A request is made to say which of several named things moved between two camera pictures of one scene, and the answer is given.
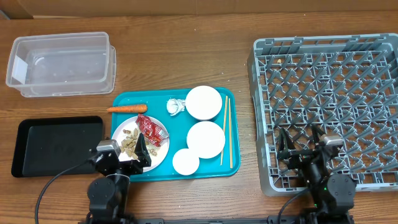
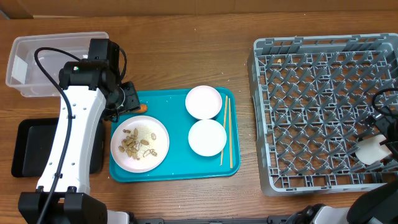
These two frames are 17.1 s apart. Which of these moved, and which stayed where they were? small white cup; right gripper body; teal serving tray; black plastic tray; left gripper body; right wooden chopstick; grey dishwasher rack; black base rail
Moved: small white cup; right gripper body; left gripper body
Stayed: right wooden chopstick; grey dishwasher rack; black base rail; black plastic tray; teal serving tray
